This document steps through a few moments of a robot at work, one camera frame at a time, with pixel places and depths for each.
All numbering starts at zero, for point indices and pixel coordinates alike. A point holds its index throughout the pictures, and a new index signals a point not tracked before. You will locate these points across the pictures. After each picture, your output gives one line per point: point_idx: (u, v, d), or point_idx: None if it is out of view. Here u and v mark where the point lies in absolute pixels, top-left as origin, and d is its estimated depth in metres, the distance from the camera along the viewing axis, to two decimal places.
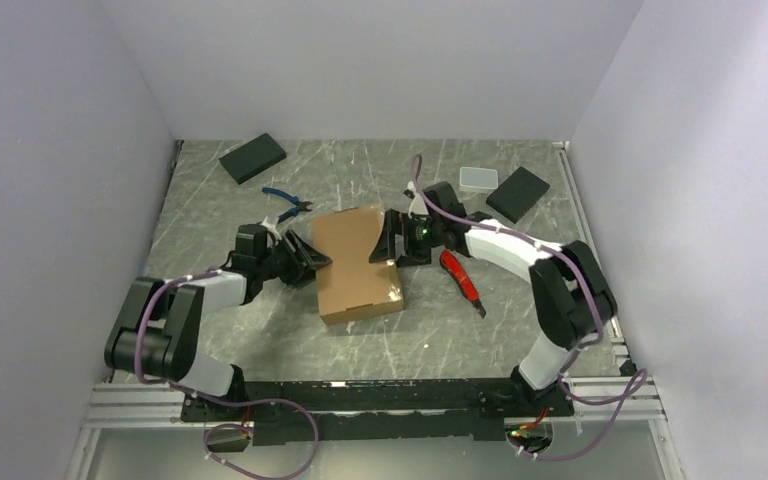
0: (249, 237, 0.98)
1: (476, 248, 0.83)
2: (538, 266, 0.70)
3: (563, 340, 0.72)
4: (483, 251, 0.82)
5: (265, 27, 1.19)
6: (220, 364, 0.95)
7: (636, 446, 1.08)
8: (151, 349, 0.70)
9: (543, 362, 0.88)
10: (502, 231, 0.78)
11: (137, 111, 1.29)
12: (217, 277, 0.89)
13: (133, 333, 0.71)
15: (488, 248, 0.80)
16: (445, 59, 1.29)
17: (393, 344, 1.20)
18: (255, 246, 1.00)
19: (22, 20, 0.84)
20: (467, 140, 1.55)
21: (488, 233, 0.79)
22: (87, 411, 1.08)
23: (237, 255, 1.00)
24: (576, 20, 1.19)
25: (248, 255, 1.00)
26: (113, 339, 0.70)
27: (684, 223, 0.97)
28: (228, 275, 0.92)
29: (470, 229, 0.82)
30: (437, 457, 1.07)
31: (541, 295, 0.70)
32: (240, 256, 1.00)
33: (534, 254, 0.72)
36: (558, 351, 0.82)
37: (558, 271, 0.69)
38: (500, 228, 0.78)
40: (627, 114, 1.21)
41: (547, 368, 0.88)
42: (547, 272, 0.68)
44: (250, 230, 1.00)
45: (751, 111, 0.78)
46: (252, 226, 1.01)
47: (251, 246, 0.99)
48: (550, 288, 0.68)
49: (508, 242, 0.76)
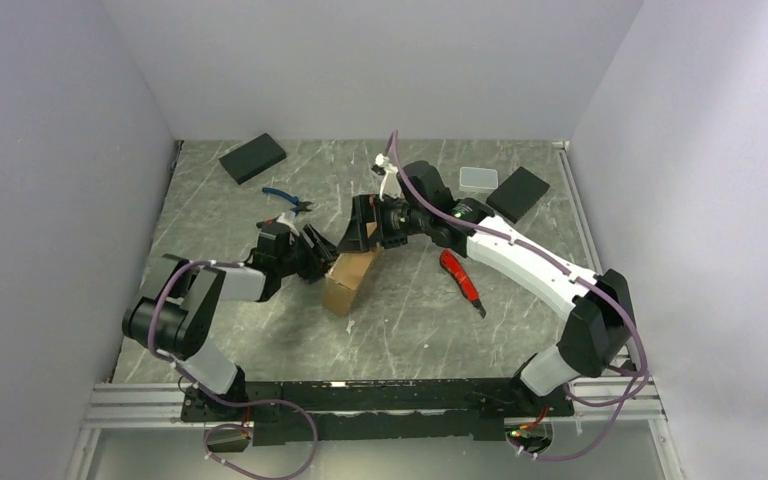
0: (271, 238, 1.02)
1: (480, 253, 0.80)
2: (580, 310, 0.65)
3: (591, 370, 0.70)
4: (488, 256, 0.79)
5: (265, 26, 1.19)
6: (226, 363, 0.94)
7: (635, 446, 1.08)
8: (165, 323, 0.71)
9: (550, 375, 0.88)
10: (519, 244, 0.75)
11: (137, 110, 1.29)
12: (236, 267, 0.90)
13: (151, 305, 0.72)
15: (503, 262, 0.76)
16: (445, 59, 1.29)
17: (393, 344, 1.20)
18: (276, 245, 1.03)
19: (22, 20, 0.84)
20: (467, 140, 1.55)
21: (503, 246, 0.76)
22: (87, 411, 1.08)
23: (257, 252, 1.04)
24: (576, 19, 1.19)
25: (268, 254, 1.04)
26: (132, 308, 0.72)
27: (685, 223, 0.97)
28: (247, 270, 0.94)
29: (473, 234, 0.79)
30: (437, 457, 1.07)
31: (579, 336, 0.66)
32: (261, 254, 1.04)
33: (574, 288, 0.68)
36: (570, 370, 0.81)
37: (599, 309, 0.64)
38: (517, 240, 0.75)
40: (627, 114, 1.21)
41: (556, 379, 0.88)
42: (588, 314, 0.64)
44: (272, 230, 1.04)
45: (754, 109, 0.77)
46: (275, 226, 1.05)
47: (272, 245, 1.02)
48: (591, 329, 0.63)
49: (534, 265, 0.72)
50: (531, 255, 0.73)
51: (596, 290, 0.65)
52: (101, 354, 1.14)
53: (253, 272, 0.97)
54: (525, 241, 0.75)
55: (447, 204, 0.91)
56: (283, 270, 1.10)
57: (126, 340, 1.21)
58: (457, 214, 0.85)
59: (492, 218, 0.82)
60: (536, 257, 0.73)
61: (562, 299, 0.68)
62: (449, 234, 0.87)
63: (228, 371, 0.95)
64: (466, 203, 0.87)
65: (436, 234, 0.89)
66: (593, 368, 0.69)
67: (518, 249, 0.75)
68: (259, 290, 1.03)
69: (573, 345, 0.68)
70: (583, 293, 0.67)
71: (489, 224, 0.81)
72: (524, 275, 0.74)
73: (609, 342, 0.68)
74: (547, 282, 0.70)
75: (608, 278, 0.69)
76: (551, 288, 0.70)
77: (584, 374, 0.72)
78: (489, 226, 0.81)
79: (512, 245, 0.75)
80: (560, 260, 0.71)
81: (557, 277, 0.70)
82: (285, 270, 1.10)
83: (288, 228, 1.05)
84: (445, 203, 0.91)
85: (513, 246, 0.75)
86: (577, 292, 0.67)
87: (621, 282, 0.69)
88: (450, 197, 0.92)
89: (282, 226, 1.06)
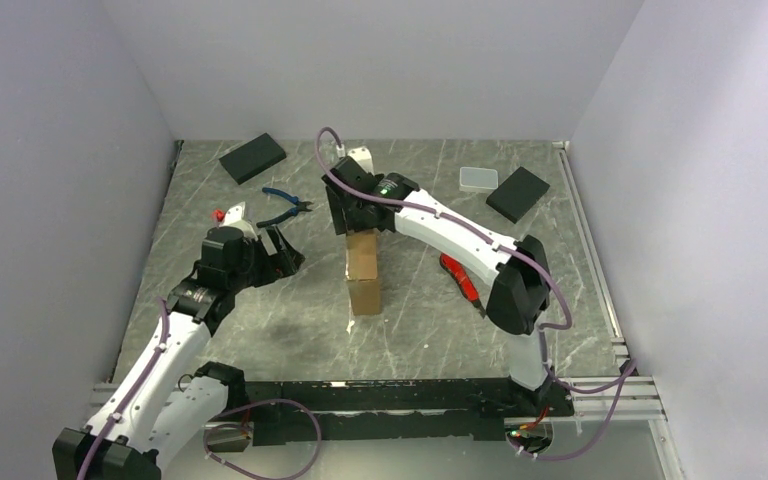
0: (221, 246, 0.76)
1: (407, 228, 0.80)
2: (500, 275, 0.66)
3: (512, 331, 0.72)
4: (417, 231, 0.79)
5: (264, 27, 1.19)
6: (215, 391, 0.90)
7: (635, 446, 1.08)
8: None
9: (525, 362, 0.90)
10: (442, 216, 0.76)
11: (137, 111, 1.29)
12: (156, 368, 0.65)
13: None
15: (425, 234, 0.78)
16: (444, 59, 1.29)
17: (393, 344, 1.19)
18: (229, 255, 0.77)
19: (22, 19, 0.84)
20: (467, 140, 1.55)
21: (427, 217, 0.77)
22: (87, 411, 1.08)
23: (201, 267, 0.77)
24: (574, 20, 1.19)
25: (218, 268, 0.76)
26: None
27: (684, 221, 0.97)
28: (179, 344, 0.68)
29: (399, 210, 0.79)
30: (437, 457, 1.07)
31: (504, 300, 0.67)
32: (206, 268, 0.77)
33: (497, 256, 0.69)
36: (535, 351, 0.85)
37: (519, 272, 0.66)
38: (440, 213, 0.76)
40: (627, 115, 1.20)
41: (531, 365, 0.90)
42: (510, 279, 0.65)
44: (219, 236, 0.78)
45: (754, 106, 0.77)
46: (223, 232, 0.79)
47: (223, 256, 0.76)
48: (514, 293, 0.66)
49: (458, 237, 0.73)
50: (455, 228, 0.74)
51: (518, 256, 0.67)
52: (101, 354, 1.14)
53: (191, 332, 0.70)
54: (450, 213, 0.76)
55: (370, 187, 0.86)
56: (239, 284, 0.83)
57: (126, 340, 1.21)
58: (382, 190, 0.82)
59: (418, 192, 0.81)
60: (461, 229, 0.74)
61: (487, 268, 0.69)
62: (376, 211, 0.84)
63: (217, 399, 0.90)
64: (390, 178, 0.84)
65: (363, 212, 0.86)
66: (519, 329, 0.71)
67: (444, 222, 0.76)
68: (207, 326, 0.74)
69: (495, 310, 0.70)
70: (505, 260, 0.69)
71: (415, 199, 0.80)
72: (452, 248, 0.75)
73: (531, 301, 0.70)
74: (472, 252, 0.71)
75: (525, 243, 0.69)
76: (475, 257, 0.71)
77: (511, 334, 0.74)
78: (414, 201, 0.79)
79: (438, 218, 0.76)
80: (483, 230, 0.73)
81: (481, 247, 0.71)
82: (241, 284, 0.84)
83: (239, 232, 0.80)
84: (369, 186, 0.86)
85: (438, 219, 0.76)
86: (499, 259, 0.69)
87: (539, 247, 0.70)
88: (375, 180, 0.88)
89: (232, 231, 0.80)
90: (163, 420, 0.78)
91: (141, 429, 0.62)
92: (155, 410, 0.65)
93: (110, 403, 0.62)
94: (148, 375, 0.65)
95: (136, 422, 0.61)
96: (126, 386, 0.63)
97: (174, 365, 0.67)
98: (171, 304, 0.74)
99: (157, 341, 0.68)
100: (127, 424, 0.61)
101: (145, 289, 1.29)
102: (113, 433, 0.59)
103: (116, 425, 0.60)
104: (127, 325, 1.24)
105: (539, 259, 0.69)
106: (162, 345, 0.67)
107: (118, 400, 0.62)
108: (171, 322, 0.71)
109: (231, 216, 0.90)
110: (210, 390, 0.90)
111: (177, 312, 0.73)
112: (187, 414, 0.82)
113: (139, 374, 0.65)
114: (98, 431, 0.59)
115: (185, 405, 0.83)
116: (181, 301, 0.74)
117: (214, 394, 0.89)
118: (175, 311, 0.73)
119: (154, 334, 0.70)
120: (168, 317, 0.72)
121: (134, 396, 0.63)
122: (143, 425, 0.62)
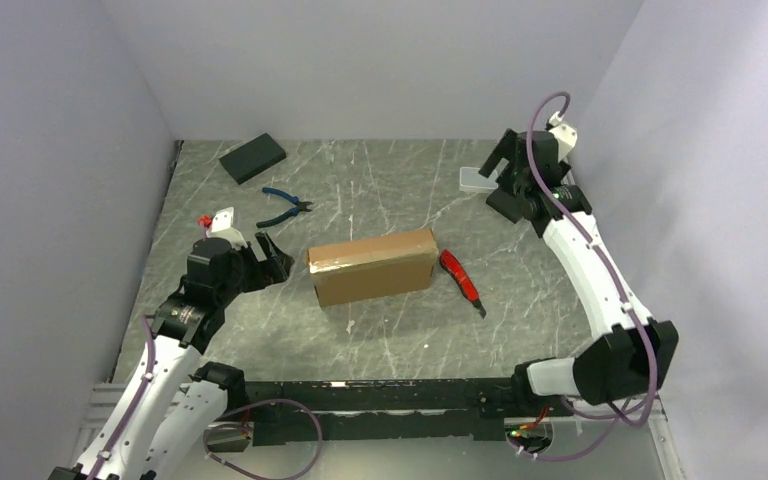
0: (207, 262, 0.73)
1: (552, 239, 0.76)
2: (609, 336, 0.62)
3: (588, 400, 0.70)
4: (559, 248, 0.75)
5: (265, 27, 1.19)
6: (215, 397, 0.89)
7: (635, 446, 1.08)
8: None
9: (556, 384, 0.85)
10: (596, 250, 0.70)
11: (137, 111, 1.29)
12: (143, 400, 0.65)
13: None
15: (564, 255, 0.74)
16: (444, 59, 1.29)
17: (393, 344, 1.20)
18: (217, 270, 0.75)
19: (23, 22, 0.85)
20: (467, 140, 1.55)
21: (579, 241, 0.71)
22: (87, 411, 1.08)
23: (188, 284, 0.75)
24: (575, 20, 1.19)
25: (205, 284, 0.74)
26: None
27: (684, 221, 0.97)
28: (165, 371, 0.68)
29: (561, 222, 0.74)
30: (436, 457, 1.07)
31: (599, 359, 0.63)
32: (192, 285, 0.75)
33: (620, 316, 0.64)
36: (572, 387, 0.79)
37: (630, 346, 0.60)
38: (596, 246, 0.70)
40: (627, 115, 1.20)
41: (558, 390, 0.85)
42: (618, 346, 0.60)
44: (205, 250, 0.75)
45: (755, 104, 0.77)
46: (209, 245, 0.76)
47: (210, 272, 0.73)
48: (613, 360, 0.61)
49: (596, 278, 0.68)
50: (601, 270, 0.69)
51: (638, 330, 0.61)
52: (102, 353, 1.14)
53: (178, 358, 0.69)
54: (604, 250, 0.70)
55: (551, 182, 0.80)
56: (229, 296, 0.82)
57: (126, 340, 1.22)
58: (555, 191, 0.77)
59: (588, 214, 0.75)
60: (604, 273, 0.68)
61: (602, 321, 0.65)
62: (535, 209, 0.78)
63: (217, 404, 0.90)
64: (570, 188, 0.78)
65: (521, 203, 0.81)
66: (597, 392, 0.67)
67: (593, 255, 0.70)
68: (196, 346, 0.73)
69: (589, 358, 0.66)
70: (626, 326, 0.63)
71: (581, 218, 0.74)
72: (582, 284, 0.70)
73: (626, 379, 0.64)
74: (600, 299, 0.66)
75: (660, 326, 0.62)
76: (598, 305, 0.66)
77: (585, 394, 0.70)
78: (580, 220, 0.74)
79: (589, 248, 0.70)
80: (626, 285, 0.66)
81: (611, 299, 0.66)
82: (231, 296, 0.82)
83: (226, 244, 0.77)
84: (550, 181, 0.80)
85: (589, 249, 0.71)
86: (621, 322, 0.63)
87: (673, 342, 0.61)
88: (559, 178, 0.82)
89: (220, 243, 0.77)
90: (160, 437, 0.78)
91: (131, 465, 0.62)
92: (149, 430, 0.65)
93: (99, 438, 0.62)
94: (135, 410, 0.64)
95: (126, 458, 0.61)
96: (115, 422, 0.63)
97: (161, 395, 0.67)
98: (157, 325, 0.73)
99: (144, 369, 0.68)
100: (117, 461, 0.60)
101: (145, 289, 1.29)
102: (103, 473, 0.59)
103: (106, 463, 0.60)
104: (127, 325, 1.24)
105: (661, 352, 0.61)
106: (149, 374, 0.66)
107: (106, 437, 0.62)
108: (158, 347, 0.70)
109: (218, 223, 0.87)
110: (210, 397, 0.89)
111: (164, 335, 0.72)
112: (185, 427, 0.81)
113: (126, 407, 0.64)
114: (88, 469, 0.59)
115: (184, 418, 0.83)
116: (169, 321, 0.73)
117: (214, 400, 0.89)
118: (162, 333, 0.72)
119: (140, 360, 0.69)
120: (154, 342, 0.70)
121: (123, 429, 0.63)
122: (133, 461, 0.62)
